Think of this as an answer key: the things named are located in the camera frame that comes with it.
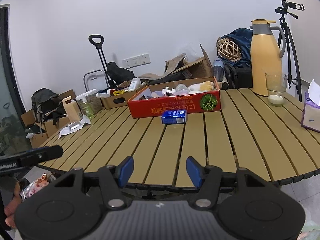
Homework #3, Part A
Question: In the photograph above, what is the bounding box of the yellow white plush toy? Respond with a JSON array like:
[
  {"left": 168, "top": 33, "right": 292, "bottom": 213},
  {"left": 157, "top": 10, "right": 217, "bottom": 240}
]
[{"left": 188, "top": 81, "right": 216, "bottom": 92}]

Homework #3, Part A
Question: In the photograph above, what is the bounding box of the person's left hand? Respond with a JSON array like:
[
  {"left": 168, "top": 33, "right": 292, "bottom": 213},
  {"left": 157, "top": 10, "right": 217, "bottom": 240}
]
[{"left": 4, "top": 182, "right": 22, "bottom": 229}]

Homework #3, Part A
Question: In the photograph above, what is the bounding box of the black backpack on floor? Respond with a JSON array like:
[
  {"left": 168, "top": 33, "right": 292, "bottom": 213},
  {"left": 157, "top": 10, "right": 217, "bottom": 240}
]
[{"left": 31, "top": 88, "right": 67, "bottom": 128}]

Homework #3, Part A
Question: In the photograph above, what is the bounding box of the blue small carton box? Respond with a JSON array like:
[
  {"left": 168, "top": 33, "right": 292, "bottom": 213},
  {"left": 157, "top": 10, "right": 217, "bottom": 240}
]
[{"left": 161, "top": 109, "right": 187, "bottom": 125}]

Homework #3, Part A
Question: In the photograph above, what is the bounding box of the small kraft paper box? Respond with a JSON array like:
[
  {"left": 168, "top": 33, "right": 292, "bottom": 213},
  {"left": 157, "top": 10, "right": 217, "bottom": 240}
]
[{"left": 62, "top": 96, "right": 82, "bottom": 122}]

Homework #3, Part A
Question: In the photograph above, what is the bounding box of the green spray bottle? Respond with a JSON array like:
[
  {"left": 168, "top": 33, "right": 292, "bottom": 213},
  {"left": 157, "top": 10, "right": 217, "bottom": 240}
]
[{"left": 75, "top": 89, "right": 98, "bottom": 120}]

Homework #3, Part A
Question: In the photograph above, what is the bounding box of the red orange cardboard tray box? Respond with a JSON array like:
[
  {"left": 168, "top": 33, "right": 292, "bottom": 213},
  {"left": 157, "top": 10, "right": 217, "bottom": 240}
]
[{"left": 127, "top": 77, "right": 221, "bottom": 118}]

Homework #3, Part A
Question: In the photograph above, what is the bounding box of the white plastic bottle with label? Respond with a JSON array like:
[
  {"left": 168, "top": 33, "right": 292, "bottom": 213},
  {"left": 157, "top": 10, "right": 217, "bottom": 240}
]
[{"left": 128, "top": 78, "right": 142, "bottom": 92}]

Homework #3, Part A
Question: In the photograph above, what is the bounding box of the black bag on trolley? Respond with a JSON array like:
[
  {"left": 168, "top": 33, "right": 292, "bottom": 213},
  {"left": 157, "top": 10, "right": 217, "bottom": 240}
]
[{"left": 106, "top": 62, "right": 136, "bottom": 85}]

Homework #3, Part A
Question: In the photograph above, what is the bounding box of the open brown cardboard box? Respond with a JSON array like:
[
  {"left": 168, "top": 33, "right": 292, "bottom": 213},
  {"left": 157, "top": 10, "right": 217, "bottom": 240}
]
[{"left": 169, "top": 43, "right": 213, "bottom": 79}]

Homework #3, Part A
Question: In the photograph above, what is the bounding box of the blue lid water bottle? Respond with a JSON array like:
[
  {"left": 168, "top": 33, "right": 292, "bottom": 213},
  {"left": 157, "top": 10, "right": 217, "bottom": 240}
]
[{"left": 213, "top": 59, "right": 225, "bottom": 82}]

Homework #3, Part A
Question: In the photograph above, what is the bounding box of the glass cup with milk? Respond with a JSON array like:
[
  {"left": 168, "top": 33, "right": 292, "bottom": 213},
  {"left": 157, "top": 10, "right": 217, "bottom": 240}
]
[{"left": 265, "top": 73, "right": 287, "bottom": 106}]

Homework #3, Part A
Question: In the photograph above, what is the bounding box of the purple tissue box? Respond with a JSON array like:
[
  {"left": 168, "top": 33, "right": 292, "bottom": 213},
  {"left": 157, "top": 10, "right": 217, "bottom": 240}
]
[{"left": 301, "top": 80, "right": 320, "bottom": 133}]

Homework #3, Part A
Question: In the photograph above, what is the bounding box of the wicker rattan ball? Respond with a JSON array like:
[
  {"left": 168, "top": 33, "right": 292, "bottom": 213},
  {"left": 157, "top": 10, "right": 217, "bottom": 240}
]
[{"left": 216, "top": 37, "right": 242, "bottom": 62}]

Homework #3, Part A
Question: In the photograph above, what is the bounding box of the blue fabric bag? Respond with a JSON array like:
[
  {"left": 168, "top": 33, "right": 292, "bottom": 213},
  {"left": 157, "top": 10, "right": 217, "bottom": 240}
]
[{"left": 217, "top": 28, "right": 253, "bottom": 67}]

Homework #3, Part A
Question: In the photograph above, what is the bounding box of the yellow thermos jug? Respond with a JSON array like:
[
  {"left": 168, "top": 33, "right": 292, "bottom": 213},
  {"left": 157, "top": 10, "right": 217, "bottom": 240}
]
[{"left": 250, "top": 19, "right": 286, "bottom": 96}]

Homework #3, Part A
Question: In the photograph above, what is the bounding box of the brown cardboard box with handle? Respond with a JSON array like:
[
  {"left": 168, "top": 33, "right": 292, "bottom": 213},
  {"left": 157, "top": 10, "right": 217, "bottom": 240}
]
[{"left": 96, "top": 81, "right": 146, "bottom": 109}]

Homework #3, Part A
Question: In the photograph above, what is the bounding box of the white wall socket panel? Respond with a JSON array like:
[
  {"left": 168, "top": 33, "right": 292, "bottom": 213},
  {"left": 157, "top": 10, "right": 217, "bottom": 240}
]
[{"left": 122, "top": 53, "right": 151, "bottom": 69}]

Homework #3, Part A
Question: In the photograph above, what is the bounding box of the black trolley handle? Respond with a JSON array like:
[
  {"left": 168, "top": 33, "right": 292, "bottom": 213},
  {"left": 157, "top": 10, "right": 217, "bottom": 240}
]
[{"left": 88, "top": 34, "right": 114, "bottom": 87}]

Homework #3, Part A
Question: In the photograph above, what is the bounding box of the black camera tripod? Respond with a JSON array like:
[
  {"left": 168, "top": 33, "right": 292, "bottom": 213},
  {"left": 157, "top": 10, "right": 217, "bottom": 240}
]
[{"left": 275, "top": 0, "right": 305, "bottom": 102}]

